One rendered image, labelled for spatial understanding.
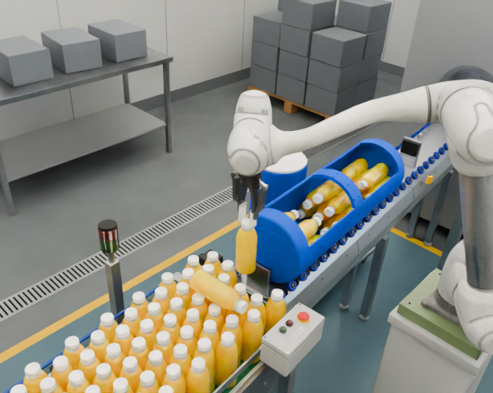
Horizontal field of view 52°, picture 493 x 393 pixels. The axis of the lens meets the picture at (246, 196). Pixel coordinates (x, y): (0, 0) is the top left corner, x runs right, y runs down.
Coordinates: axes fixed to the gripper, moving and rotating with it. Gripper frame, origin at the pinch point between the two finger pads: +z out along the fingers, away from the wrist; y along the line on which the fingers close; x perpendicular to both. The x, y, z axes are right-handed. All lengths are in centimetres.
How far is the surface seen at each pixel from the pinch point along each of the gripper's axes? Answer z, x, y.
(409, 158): 37, -145, 0
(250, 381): 45, 21, -20
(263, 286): 37.4, -10.7, -1.1
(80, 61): 37, -113, 250
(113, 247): 15.8, 27.0, 35.1
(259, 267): 29.7, -10.7, 1.4
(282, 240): 17.2, -16.0, -4.1
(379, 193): 23, -77, -12
